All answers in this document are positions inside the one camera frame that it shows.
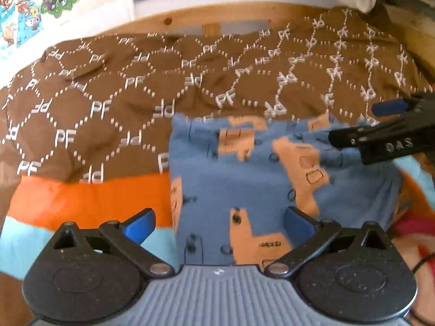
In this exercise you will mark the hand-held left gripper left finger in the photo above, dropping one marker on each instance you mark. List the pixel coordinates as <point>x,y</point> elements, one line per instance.
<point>141,225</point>

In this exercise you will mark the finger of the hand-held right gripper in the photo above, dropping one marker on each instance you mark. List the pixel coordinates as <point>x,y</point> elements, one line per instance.
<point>390,107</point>
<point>353,137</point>

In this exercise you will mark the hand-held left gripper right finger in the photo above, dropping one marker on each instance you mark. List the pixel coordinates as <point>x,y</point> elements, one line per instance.
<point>299,224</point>

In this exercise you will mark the blue pants with orange print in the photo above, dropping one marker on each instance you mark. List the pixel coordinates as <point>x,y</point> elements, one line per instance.
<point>258,183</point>

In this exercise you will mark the magenta cloth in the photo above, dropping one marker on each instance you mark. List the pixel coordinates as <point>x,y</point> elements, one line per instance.
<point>407,232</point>

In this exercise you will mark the brown white-patterned blanket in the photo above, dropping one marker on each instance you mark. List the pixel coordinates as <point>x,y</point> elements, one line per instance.
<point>112,108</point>

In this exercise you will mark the wooden bed frame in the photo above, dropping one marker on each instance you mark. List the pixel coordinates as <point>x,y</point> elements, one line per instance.
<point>190,20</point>

